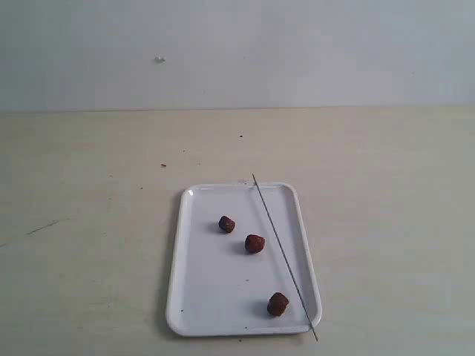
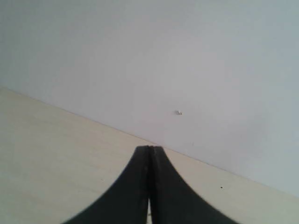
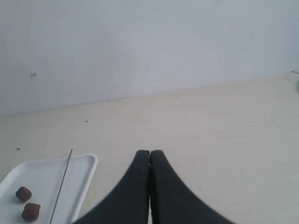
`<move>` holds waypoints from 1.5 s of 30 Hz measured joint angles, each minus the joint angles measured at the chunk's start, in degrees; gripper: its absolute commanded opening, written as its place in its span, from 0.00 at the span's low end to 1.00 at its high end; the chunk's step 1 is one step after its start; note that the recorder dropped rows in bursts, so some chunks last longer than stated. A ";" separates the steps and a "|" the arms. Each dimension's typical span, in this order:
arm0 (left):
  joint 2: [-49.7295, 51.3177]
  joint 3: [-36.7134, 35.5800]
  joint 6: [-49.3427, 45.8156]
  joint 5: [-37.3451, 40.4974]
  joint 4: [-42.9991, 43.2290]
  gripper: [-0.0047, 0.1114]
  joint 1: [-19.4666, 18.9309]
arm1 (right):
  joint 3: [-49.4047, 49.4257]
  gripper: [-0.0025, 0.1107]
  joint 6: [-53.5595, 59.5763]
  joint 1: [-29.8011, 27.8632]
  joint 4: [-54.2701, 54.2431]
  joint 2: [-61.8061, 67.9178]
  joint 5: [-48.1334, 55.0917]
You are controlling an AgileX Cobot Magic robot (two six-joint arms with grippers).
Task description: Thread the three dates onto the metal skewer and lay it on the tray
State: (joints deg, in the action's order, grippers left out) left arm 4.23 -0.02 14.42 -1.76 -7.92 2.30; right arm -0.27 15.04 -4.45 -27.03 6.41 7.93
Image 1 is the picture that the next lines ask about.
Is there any thin metal skewer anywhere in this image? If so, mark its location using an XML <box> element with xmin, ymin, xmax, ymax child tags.
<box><xmin>252</xmin><ymin>173</ymin><xmax>318</xmax><ymax>343</ymax></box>

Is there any dark red meatball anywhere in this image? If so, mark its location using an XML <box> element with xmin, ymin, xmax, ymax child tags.
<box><xmin>218</xmin><ymin>216</ymin><xmax>236</xmax><ymax>234</ymax></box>

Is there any white rectangular plastic tray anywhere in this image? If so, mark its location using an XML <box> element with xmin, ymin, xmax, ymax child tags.
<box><xmin>166</xmin><ymin>182</ymin><xmax>322</xmax><ymax>337</ymax></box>

